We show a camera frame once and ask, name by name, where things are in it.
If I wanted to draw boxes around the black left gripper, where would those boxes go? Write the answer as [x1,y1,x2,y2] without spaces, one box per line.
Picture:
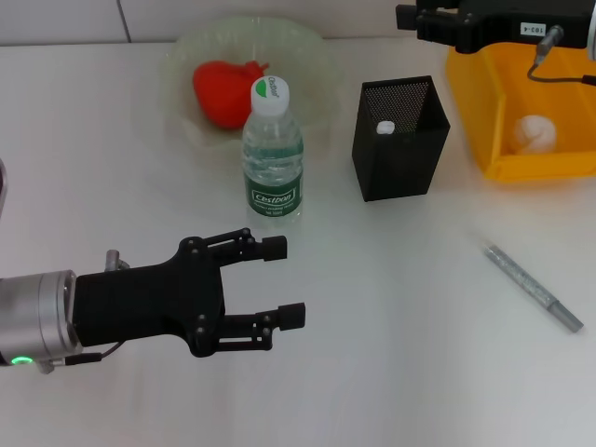
[73,227,307,359]

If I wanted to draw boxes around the orange knitted toy fruit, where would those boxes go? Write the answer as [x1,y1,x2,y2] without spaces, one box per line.
[193,59,274,129]

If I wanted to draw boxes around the white paper ball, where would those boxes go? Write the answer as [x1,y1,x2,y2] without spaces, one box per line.
[511,115,558,155]

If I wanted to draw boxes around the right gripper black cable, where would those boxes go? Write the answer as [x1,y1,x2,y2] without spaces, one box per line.
[525,25,596,88]

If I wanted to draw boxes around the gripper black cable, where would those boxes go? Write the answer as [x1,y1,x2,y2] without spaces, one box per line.
[525,25,596,88]
[34,250,132,376]

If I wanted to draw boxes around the black mesh pen holder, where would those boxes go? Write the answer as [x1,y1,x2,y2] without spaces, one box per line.
[351,75,452,202]

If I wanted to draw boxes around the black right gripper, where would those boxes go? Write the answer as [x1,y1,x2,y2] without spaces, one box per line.
[395,0,590,55]

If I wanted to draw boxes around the pale green glass bowl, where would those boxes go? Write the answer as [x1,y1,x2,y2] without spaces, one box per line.
[165,16,344,150]

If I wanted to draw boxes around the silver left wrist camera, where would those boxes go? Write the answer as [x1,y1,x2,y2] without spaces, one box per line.
[0,157,9,220]

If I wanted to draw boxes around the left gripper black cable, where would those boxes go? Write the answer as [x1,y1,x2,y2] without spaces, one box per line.
[34,250,132,376]

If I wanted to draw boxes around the silver glitter pen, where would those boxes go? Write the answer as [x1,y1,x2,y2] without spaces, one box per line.
[481,239,585,334]

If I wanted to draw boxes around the yellow plastic bin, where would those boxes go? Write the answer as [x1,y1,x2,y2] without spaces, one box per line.
[444,41,596,183]

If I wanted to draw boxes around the clear green-label water bottle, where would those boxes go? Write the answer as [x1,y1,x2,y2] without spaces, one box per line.
[241,75,306,221]

